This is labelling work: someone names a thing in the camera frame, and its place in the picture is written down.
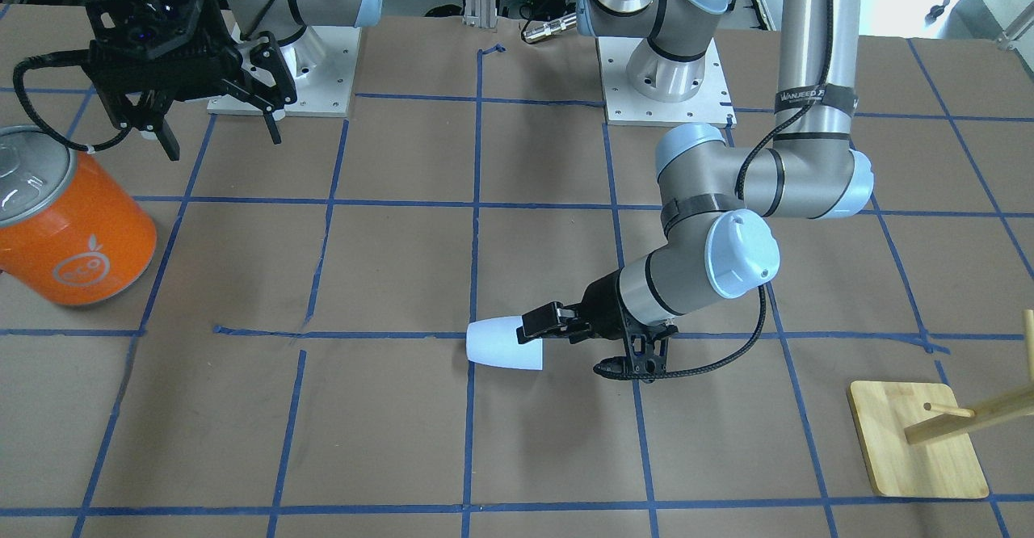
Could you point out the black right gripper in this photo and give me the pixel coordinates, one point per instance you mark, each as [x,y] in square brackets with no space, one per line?
[260,62]

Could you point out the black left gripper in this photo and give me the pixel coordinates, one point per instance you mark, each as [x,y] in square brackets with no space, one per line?
[603,302]

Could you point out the white paper cup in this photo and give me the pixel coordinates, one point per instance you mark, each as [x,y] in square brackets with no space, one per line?
[494,342]

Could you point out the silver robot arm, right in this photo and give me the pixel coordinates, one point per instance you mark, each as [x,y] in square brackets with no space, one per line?
[287,20]

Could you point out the silver robot arm, left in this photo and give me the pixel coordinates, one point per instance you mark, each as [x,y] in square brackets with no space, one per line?
[716,199]

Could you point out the large orange can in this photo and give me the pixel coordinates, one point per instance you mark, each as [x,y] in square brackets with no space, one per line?
[68,230]

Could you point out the wooden mug rack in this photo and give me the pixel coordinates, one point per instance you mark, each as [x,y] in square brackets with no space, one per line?
[916,441]

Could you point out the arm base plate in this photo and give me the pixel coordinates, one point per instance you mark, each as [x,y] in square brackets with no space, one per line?
[323,60]
[666,86]

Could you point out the silver cable connector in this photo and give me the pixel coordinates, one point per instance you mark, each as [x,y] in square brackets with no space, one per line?
[551,28]

